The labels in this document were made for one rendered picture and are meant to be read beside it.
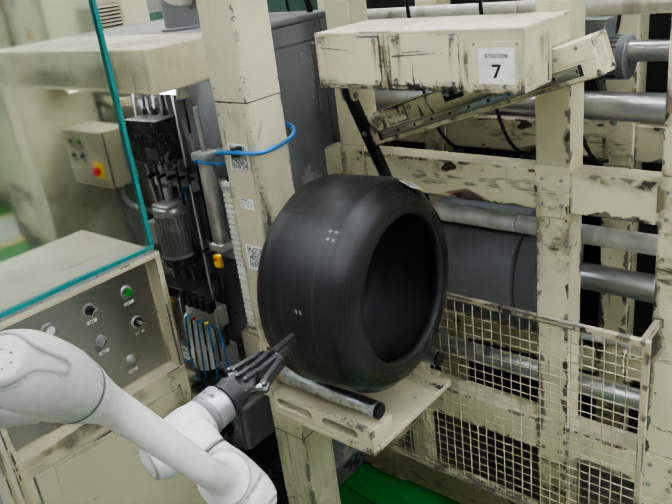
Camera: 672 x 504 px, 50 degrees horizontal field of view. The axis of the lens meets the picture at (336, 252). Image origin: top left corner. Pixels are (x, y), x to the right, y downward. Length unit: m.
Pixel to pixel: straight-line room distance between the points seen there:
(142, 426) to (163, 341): 0.97
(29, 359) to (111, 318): 1.12
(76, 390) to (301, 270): 0.76
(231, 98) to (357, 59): 0.34
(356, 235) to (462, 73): 0.45
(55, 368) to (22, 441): 1.07
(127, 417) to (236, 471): 0.28
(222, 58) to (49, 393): 1.09
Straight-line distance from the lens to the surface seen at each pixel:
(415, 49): 1.79
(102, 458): 2.14
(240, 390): 1.57
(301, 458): 2.32
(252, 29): 1.84
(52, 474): 2.07
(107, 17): 4.96
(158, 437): 1.26
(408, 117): 2.01
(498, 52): 1.67
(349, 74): 1.92
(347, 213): 1.65
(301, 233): 1.68
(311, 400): 1.99
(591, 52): 1.74
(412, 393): 2.07
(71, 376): 1.01
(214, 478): 1.35
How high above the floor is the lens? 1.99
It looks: 23 degrees down
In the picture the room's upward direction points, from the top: 7 degrees counter-clockwise
